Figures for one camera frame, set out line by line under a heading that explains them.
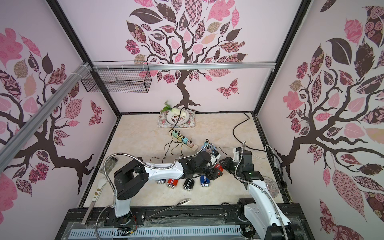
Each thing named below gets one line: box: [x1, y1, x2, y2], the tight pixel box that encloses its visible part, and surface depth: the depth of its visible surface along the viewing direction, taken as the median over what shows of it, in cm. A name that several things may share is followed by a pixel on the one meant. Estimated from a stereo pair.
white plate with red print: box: [165, 110, 191, 126], surface depth 119 cm
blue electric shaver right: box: [200, 174, 211, 188], surface depth 84 cm
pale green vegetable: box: [171, 108, 186, 117], surface depth 119 cm
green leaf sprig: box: [160, 99, 172, 113], surface depth 121 cm
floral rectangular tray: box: [157, 108, 196, 129], surface depth 116 cm
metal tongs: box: [143, 198, 192, 227], surface depth 74 cm
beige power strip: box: [168, 130, 198, 151], surface depth 98 cm
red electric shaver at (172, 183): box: [167, 178, 179, 189], surface depth 83 cm
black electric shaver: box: [183, 178, 195, 192], surface depth 83 cm
